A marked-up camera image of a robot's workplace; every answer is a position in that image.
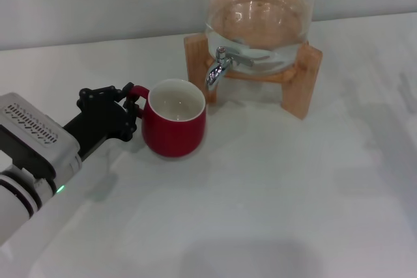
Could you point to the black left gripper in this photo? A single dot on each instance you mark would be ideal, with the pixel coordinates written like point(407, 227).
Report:
point(101, 121)

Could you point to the red ceramic cup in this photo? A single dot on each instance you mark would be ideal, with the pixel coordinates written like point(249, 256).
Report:
point(176, 134)

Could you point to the chrome faucet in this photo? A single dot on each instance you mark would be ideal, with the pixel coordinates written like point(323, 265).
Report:
point(215, 71)

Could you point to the wooden dispenser stand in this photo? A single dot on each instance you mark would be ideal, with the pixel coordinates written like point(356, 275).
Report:
point(197, 63)

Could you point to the glass water dispenser jar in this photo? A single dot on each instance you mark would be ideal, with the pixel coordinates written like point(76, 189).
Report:
point(260, 47)

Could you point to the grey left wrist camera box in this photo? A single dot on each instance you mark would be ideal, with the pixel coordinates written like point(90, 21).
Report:
point(36, 141)

